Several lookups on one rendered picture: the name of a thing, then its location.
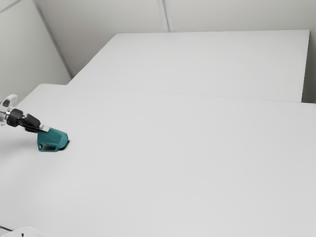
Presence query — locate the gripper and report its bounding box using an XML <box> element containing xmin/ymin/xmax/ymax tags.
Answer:
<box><xmin>7</xmin><ymin>108</ymin><xmax>50</xmax><ymax>134</ymax></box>

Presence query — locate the teal faceted mug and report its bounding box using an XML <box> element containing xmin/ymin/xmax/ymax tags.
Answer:
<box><xmin>37</xmin><ymin>126</ymin><xmax>69</xmax><ymax>153</ymax></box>

